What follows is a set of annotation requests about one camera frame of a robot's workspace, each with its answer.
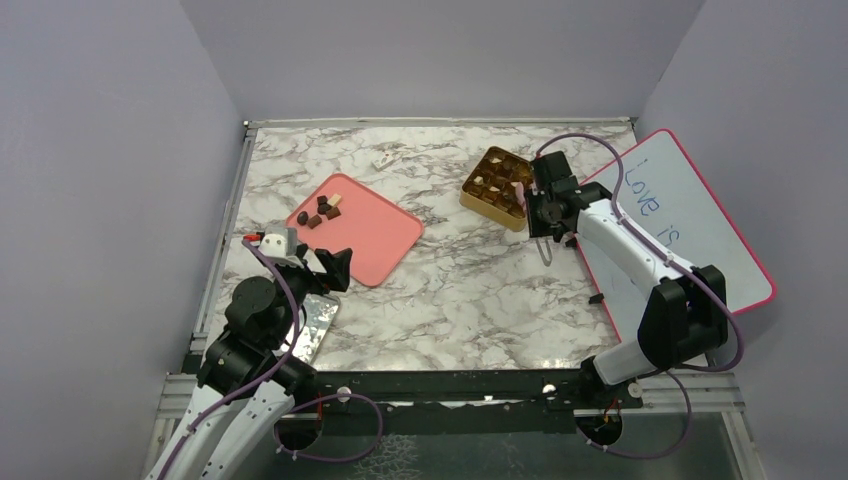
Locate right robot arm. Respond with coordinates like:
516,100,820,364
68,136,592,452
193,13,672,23
308,152,728,407

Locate gold chocolate tin box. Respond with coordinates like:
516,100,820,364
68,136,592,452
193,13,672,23
459,146,533,232

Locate pink silicone tongs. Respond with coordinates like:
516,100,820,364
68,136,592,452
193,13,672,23
513,182,553,267

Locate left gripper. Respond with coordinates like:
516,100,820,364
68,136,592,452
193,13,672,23
269,243,352,346

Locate brown rectangular chocolate bar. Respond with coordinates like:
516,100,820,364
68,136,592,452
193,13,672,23
306,215,323,229

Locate pink plastic tray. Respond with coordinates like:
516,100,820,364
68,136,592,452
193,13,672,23
286,173,424,287

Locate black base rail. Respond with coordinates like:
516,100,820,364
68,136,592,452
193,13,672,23
273,369,643,448

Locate silver tin lid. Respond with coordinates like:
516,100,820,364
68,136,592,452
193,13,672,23
292,294,341,364

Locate pink framed whiteboard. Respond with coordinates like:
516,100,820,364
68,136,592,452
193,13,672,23
588,129,777,313

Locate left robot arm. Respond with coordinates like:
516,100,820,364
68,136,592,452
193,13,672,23
147,234,353,479

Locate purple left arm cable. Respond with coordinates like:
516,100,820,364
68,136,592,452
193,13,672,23
155,238,303,480

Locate brown small square chocolate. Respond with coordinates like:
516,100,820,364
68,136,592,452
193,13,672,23
325,207,341,220

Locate small white card box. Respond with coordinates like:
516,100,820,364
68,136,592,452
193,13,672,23
371,153,402,172

